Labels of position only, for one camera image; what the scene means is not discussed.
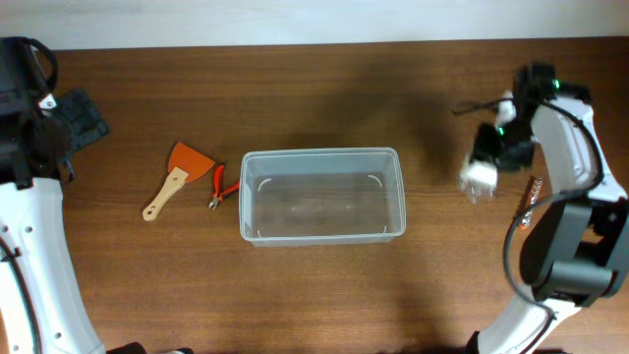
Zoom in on clear case coloured bits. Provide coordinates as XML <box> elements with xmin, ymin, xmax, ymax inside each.
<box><xmin>459</xmin><ymin>159</ymin><xmax>498</xmax><ymax>204</ymax></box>

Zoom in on orange socket bit rail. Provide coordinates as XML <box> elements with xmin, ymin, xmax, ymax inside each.
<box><xmin>517</xmin><ymin>176</ymin><xmax>543</xmax><ymax>230</ymax></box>

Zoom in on orange scraper wooden handle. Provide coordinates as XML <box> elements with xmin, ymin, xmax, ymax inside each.
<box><xmin>143</xmin><ymin>143</ymin><xmax>215</xmax><ymax>221</ymax></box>

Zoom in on red handled pliers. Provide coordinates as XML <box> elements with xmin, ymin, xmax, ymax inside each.
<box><xmin>208</xmin><ymin>164</ymin><xmax>240</xmax><ymax>210</ymax></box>

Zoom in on clear plastic container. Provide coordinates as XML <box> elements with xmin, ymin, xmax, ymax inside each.
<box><xmin>239</xmin><ymin>147</ymin><xmax>407</xmax><ymax>247</ymax></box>

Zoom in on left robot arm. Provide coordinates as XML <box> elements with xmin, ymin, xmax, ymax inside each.
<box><xmin>1</xmin><ymin>36</ymin><xmax>110</xmax><ymax>353</ymax></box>

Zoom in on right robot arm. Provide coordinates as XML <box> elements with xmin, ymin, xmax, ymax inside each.
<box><xmin>459</xmin><ymin>62</ymin><xmax>628</xmax><ymax>353</ymax></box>

